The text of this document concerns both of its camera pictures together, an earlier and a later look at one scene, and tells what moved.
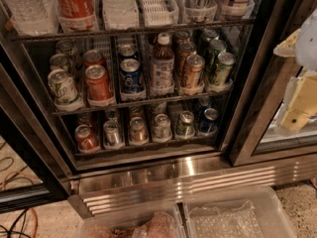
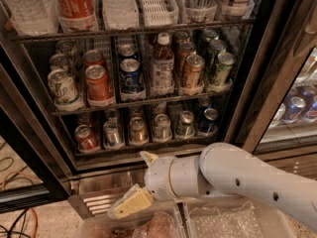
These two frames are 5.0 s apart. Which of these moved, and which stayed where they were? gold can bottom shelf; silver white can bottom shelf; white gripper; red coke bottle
Moved: white gripper
Stayed: red coke bottle; silver white can bottom shelf; gold can bottom shelf
